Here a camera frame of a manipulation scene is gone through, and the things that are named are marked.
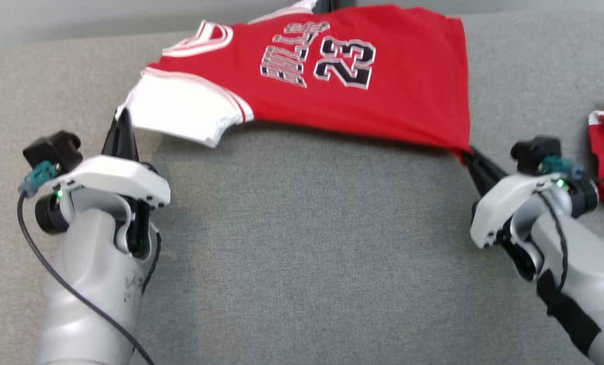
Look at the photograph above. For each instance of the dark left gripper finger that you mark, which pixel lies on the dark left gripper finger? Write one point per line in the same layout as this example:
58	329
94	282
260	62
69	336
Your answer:
119	142
134	149

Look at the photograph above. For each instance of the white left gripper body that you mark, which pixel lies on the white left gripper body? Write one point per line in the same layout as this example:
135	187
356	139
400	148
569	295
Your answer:
114	175

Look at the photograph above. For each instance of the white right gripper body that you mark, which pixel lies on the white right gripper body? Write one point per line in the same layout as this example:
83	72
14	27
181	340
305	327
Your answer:
510	197

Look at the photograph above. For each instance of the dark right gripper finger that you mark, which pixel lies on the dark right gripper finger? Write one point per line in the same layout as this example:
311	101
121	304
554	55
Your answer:
477	180
489	170

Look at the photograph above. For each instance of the red basketball jersey white sleeves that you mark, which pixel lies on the red basketball jersey white sleeves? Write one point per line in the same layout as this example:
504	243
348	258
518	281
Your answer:
383	91

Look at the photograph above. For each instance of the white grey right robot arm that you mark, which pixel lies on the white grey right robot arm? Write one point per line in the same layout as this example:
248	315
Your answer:
596	274

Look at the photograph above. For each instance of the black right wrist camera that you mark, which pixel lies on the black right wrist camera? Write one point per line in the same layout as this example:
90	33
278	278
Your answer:
535	149

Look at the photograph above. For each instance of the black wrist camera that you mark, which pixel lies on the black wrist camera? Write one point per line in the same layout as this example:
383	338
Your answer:
535	149
53	149

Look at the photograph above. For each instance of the teal right camera connector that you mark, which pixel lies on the teal right camera connector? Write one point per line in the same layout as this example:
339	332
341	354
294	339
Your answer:
560	166

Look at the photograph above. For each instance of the teal camera connector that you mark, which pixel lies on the teal camera connector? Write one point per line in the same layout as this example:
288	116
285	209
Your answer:
38	177
560	166

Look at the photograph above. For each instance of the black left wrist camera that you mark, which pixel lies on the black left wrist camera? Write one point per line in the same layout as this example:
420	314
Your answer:
53	149

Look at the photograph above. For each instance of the teal left camera connector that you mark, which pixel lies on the teal left camera connector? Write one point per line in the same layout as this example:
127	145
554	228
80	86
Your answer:
38	177

